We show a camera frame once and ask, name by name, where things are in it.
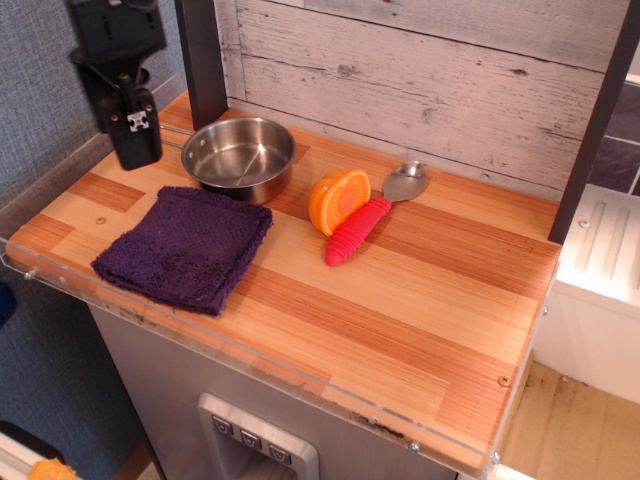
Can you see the dark vertical post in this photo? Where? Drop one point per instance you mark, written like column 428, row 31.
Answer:
column 202, row 58
column 604, row 107

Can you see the steel toy fridge cabinet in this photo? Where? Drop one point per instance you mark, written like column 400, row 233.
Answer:
column 164, row 380

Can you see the red handled metal spoon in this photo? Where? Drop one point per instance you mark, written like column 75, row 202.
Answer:
column 405, row 183

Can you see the dark purple cloth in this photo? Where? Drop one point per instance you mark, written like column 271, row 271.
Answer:
column 189, row 251

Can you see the stainless steel pot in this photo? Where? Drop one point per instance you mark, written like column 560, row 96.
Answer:
column 245, row 158

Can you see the dark right vertical post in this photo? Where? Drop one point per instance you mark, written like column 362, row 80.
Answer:
column 604, row 107

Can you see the white toy sink unit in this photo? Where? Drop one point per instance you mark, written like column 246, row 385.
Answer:
column 589, row 328

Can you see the yellow object bottom left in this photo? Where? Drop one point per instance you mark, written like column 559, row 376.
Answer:
column 51, row 469

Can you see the orange toy fruit half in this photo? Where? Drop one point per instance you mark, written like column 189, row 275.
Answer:
column 336, row 197

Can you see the ice dispenser panel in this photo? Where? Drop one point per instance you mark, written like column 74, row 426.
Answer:
column 244, row 446

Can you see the clear acrylic edge guard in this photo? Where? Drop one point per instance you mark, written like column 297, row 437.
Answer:
column 423, row 346

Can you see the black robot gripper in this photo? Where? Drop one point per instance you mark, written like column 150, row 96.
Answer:
column 114, row 39

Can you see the dark left vertical post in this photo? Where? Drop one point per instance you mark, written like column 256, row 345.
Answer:
column 202, row 58

